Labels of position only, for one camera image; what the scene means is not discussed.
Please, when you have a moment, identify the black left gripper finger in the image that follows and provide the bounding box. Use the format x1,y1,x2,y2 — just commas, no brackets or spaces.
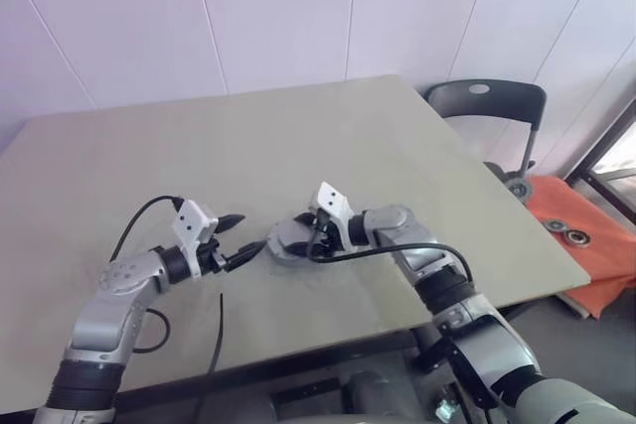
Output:
217,212,247,234
226,240,267,270

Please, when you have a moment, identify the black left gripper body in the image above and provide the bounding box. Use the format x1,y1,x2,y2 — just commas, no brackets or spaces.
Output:
197,237,233,275

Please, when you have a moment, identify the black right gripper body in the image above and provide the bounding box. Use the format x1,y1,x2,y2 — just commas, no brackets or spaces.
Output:
311,214,349,259

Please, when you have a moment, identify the dark grey rounded shape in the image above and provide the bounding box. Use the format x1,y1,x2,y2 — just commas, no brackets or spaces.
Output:
342,368,403,415

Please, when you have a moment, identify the black plastic chair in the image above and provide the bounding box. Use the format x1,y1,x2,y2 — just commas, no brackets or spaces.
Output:
424,78,548,197

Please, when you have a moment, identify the round metal bearing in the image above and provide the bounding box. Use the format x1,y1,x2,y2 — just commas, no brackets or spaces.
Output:
563,227,593,248

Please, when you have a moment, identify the orange cloth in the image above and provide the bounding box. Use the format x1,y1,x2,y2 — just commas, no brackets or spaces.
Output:
524,175,636,320

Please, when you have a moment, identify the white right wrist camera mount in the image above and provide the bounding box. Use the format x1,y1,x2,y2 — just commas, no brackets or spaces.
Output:
305,180,359,252

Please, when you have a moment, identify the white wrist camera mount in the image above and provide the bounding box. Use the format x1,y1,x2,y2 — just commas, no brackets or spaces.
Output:
305,180,359,252
171,199,220,279

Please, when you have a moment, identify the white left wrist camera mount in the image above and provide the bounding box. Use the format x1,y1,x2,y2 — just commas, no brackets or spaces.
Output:
171,199,220,279

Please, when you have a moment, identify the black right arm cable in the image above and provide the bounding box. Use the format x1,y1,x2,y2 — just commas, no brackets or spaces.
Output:
306,224,474,296

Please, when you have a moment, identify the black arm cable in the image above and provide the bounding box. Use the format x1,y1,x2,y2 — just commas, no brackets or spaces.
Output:
108,195,184,353
306,224,474,296

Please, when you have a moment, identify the thin black strap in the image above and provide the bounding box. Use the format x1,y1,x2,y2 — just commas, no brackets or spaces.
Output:
206,293,225,375

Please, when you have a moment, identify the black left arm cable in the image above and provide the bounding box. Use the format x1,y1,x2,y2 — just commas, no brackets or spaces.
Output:
108,195,184,353

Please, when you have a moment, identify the black table frame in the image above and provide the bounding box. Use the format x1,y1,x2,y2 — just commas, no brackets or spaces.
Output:
113,324,448,424

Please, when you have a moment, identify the dark metal window frame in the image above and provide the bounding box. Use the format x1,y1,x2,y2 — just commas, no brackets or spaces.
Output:
563,98,636,231

